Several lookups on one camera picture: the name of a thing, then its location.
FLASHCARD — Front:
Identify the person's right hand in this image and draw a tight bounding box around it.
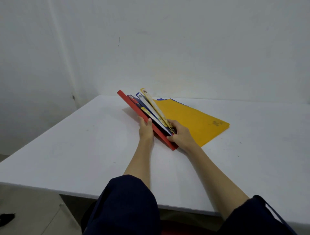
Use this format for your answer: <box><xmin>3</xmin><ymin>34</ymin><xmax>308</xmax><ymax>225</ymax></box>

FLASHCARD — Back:
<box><xmin>166</xmin><ymin>119</ymin><xmax>194</xmax><ymax>152</ymax></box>

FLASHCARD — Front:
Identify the person's left hand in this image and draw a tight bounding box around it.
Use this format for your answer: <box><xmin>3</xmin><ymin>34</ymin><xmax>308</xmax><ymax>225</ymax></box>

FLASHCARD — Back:
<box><xmin>138</xmin><ymin>116</ymin><xmax>155</xmax><ymax>146</ymax></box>

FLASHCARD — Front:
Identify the red folder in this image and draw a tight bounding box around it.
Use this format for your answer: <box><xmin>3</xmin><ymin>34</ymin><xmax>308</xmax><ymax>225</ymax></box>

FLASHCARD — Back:
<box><xmin>117</xmin><ymin>90</ymin><xmax>179</xmax><ymax>151</ymax></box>

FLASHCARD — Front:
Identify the yellow folder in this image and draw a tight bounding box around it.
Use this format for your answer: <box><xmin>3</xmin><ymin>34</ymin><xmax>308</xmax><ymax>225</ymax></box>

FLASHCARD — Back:
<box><xmin>140</xmin><ymin>88</ymin><xmax>231</xmax><ymax>148</ymax></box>

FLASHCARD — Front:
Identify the blue folder white spine label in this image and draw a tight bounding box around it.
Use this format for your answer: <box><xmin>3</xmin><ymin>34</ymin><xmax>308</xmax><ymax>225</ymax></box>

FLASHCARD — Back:
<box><xmin>135</xmin><ymin>92</ymin><xmax>189</xmax><ymax>136</ymax></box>

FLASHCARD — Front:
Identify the blue folder dark spine label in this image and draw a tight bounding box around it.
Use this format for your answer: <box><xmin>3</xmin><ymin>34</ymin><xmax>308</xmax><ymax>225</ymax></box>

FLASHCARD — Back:
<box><xmin>127</xmin><ymin>94</ymin><xmax>174</xmax><ymax>137</ymax></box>

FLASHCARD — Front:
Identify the person's left forearm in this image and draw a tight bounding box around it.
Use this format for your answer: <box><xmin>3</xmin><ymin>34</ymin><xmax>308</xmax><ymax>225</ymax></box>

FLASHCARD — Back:
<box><xmin>81</xmin><ymin>141</ymin><xmax>161</xmax><ymax>235</ymax></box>

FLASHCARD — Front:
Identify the person's right forearm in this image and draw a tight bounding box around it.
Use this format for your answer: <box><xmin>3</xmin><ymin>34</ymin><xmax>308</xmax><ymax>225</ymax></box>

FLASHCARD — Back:
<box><xmin>185</xmin><ymin>145</ymin><xmax>298</xmax><ymax>235</ymax></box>

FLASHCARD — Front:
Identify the red chair seat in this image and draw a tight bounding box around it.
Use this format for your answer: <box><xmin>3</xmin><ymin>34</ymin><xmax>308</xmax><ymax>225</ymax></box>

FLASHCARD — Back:
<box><xmin>160</xmin><ymin>219</ymin><xmax>221</xmax><ymax>235</ymax></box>

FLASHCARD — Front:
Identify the black object on floor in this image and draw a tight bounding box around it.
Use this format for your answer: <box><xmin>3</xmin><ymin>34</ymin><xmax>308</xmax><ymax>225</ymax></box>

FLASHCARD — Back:
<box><xmin>0</xmin><ymin>213</ymin><xmax>16</xmax><ymax>228</ymax></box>

